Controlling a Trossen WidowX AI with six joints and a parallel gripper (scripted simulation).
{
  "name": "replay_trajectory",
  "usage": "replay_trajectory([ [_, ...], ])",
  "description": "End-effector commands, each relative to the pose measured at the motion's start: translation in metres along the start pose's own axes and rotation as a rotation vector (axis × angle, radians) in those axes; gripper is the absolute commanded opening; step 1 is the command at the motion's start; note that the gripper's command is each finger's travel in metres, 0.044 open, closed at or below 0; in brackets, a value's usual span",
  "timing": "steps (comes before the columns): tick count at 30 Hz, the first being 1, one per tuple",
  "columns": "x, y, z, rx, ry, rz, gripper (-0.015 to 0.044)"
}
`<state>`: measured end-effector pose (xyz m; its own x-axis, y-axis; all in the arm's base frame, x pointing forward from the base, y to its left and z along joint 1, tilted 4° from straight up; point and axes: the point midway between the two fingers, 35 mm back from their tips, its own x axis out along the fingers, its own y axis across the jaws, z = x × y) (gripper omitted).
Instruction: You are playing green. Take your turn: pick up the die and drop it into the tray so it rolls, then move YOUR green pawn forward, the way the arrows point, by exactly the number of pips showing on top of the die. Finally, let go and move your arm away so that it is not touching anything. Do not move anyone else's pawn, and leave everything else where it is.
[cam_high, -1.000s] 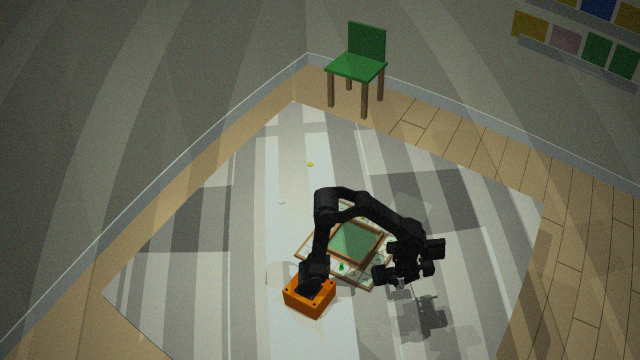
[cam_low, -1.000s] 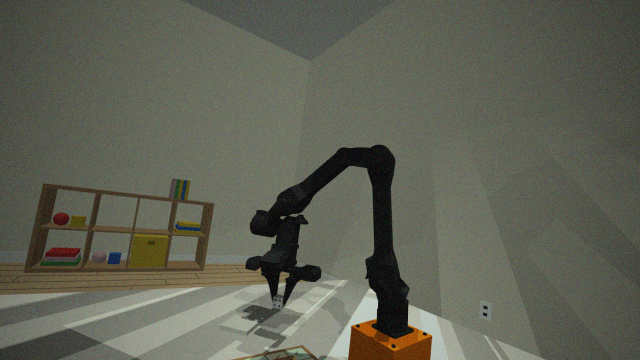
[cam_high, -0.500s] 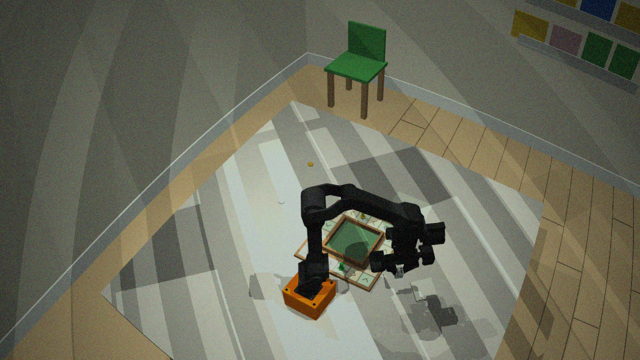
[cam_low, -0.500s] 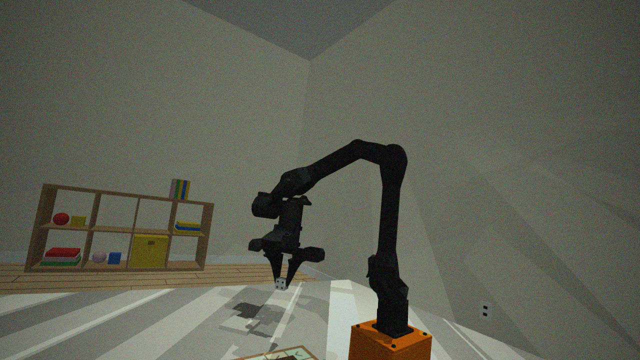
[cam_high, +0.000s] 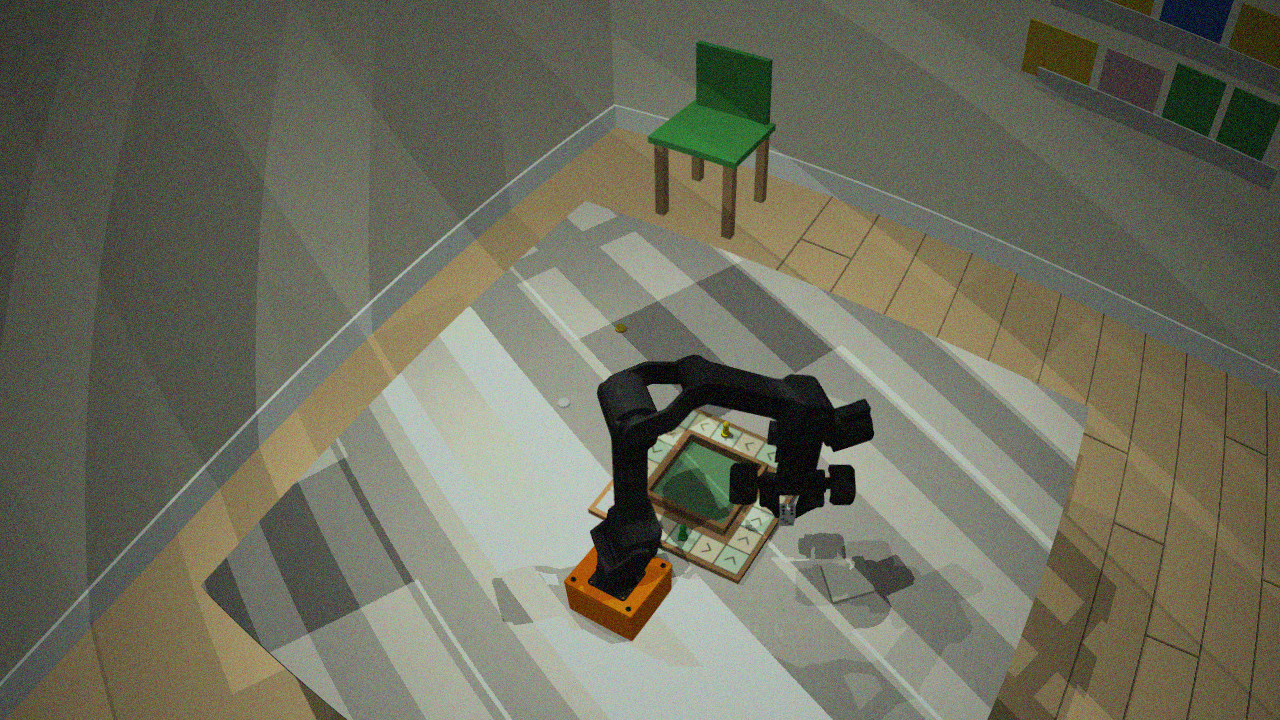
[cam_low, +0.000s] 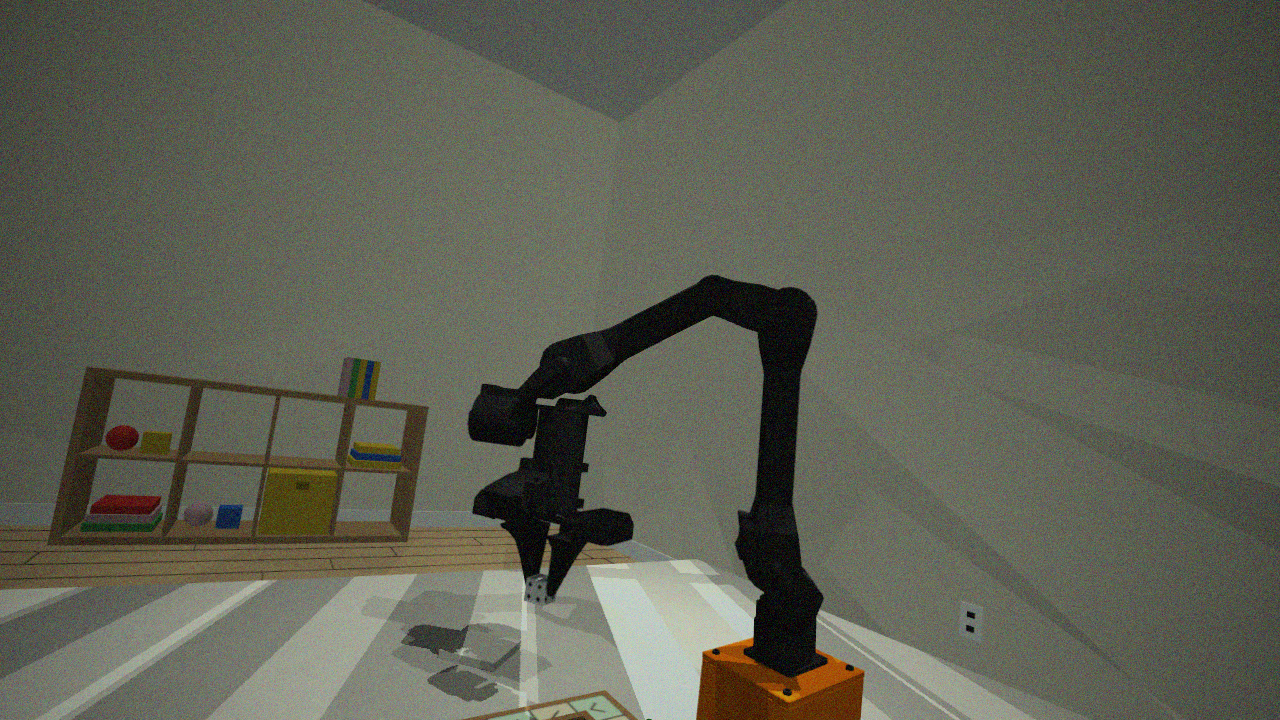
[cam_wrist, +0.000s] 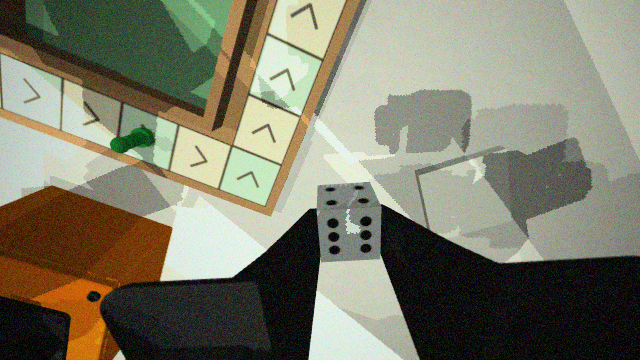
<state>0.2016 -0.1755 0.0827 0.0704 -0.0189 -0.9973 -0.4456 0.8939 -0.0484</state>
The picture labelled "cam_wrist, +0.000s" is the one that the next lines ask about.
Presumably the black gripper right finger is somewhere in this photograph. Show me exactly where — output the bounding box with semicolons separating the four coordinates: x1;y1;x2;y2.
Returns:
380;204;640;360

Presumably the green pawn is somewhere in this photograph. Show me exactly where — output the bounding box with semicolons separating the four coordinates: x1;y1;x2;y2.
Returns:
110;127;154;153

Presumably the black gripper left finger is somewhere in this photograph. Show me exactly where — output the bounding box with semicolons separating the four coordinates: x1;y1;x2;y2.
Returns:
99;208;321;360

